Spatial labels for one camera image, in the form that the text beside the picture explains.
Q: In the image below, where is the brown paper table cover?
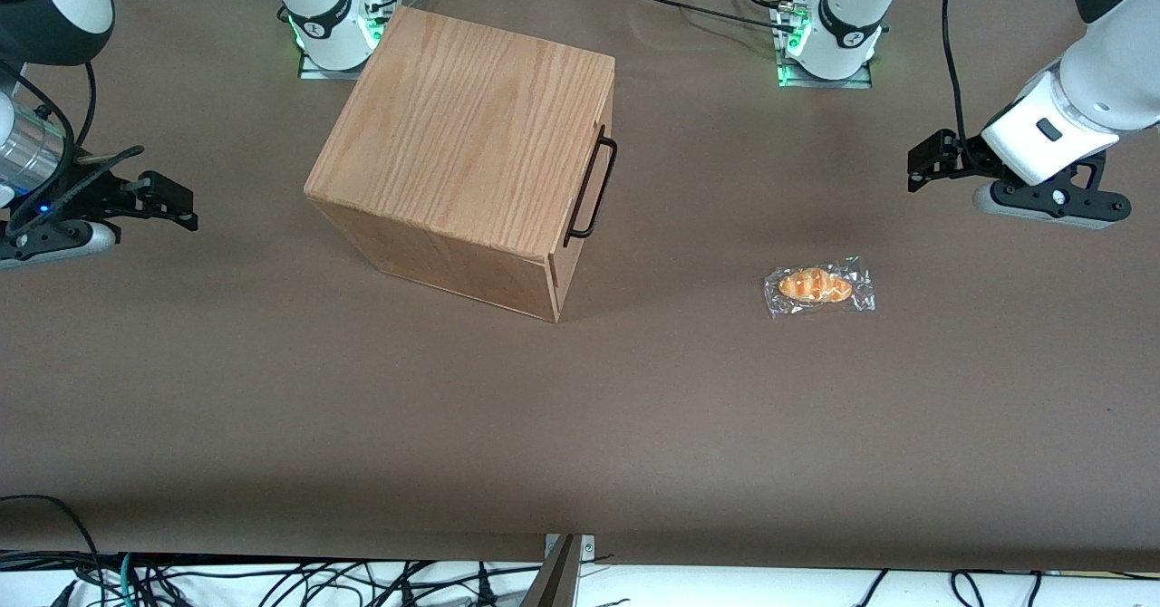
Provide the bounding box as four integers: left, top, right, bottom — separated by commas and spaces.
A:
0, 0, 1160, 573

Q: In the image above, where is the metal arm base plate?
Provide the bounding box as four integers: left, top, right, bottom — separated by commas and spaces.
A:
775, 60, 875, 91
297, 49, 387, 82

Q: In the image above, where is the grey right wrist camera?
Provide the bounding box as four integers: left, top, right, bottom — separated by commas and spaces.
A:
0, 217, 121, 270

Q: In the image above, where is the black looped cable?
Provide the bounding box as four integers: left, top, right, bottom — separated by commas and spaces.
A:
0, 494, 108, 607

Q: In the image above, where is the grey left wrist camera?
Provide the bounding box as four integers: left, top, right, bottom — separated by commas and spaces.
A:
972, 156, 1133, 231

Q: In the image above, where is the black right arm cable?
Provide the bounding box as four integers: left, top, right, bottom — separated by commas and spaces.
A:
0, 59, 99, 173

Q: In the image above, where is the wooden drawer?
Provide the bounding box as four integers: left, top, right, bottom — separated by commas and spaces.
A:
550, 125, 610, 295

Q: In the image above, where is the bread roll in plastic wrapper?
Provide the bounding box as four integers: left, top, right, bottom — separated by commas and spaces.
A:
763, 255, 877, 320

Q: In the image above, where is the small metal bracket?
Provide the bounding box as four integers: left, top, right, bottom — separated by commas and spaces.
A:
544, 534, 597, 561

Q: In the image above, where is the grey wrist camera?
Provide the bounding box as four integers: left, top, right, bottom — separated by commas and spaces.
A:
0, 217, 121, 270
972, 156, 1133, 231

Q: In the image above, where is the black braided cable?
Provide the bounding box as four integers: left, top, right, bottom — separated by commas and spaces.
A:
7, 144, 147, 229

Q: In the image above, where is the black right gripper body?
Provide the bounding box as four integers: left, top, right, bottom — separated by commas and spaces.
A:
53, 170, 139, 227

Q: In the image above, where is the brown flat strip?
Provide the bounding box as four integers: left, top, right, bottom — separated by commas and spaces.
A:
519, 535, 582, 607

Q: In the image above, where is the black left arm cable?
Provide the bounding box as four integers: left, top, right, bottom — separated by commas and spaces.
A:
941, 0, 984, 173

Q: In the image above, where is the black metal drawer handle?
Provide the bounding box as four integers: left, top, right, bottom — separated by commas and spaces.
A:
563, 134, 619, 247

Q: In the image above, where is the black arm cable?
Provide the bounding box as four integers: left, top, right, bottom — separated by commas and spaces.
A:
0, 59, 99, 173
941, 0, 984, 173

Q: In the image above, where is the oak wooden drawer cabinet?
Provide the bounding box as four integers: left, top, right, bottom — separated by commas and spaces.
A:
304, 5, 618, 323

